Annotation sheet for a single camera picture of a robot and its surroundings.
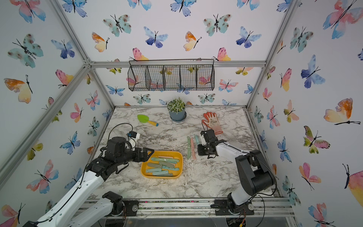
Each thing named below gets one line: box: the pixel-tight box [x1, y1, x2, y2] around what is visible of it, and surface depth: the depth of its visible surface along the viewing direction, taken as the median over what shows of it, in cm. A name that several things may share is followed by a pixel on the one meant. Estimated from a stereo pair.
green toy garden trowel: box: [137, 114, 159, 127], surface depth 116 cm
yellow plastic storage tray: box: [140, 150, 184, 179], surface depth 88 cm
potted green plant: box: [167, 96, 187, 123], surface depth 103 cm
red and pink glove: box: [201, 111, 224, 135], surface depth 113 cm
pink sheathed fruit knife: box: [190, 137, 197, 160], surface depth 98 cm
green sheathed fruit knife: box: [187, 136, 191, 160], surface depth 98 cm
